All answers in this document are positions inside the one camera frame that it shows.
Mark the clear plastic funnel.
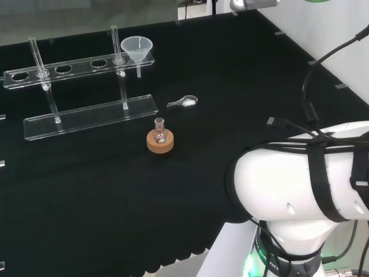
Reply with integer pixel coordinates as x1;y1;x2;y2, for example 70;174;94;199
120;36;154;78

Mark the clear glass weighing funnel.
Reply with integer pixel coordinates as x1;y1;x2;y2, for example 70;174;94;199
166;94;199;109

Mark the clear acrylic funnel stand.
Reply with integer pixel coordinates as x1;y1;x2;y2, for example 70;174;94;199
2;25;159;142

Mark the small round-bottom glass flask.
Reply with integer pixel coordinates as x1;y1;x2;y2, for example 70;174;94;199
153;117;170;145

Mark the black bench cloth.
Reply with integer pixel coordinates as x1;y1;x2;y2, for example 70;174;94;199
0;8;369;277

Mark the cork ring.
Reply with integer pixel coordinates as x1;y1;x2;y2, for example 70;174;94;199
146;129;176;158

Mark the thick black cable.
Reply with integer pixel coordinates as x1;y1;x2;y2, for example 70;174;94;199
300;24;369;139

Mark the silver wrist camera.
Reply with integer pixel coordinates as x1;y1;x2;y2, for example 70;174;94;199
229;0;283;12

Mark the thin black cable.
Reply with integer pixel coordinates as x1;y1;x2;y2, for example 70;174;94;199
322;220;361;264

